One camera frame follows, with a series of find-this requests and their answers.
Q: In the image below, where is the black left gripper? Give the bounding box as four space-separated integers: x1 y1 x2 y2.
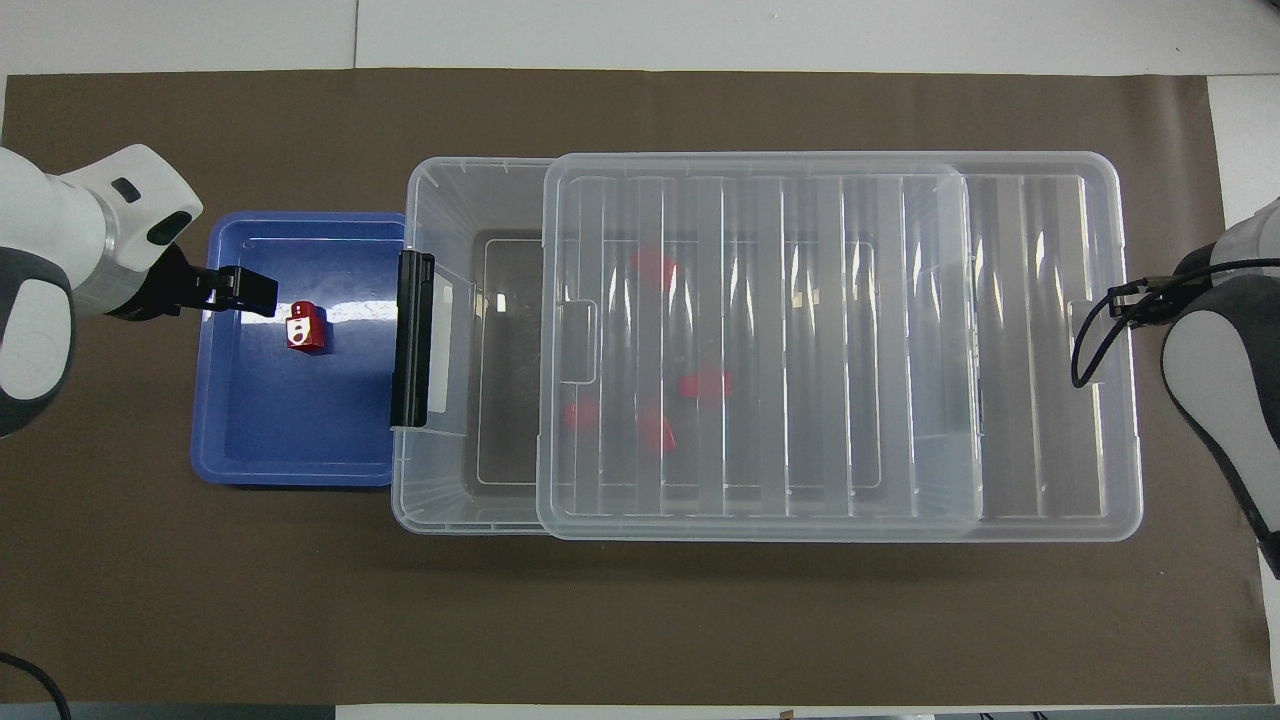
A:
110 245 279 321

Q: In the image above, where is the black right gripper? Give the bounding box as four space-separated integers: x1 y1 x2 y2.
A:
1108 245 1226 326

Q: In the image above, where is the clear ribbed plastic lid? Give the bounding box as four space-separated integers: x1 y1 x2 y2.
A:
537 150 1144 543

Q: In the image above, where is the blue plastic tray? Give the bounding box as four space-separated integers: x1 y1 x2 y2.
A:
190 210 409 489

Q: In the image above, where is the black box latch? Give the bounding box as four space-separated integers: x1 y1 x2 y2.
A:
388 250 437 429

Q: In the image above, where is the clear plastic storage box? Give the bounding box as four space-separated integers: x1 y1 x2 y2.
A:
388 155 986 536

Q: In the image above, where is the brown paper table mat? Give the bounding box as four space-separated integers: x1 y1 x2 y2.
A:
0 68 1276 706

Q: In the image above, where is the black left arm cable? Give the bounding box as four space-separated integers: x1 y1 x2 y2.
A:
0 652 73 720

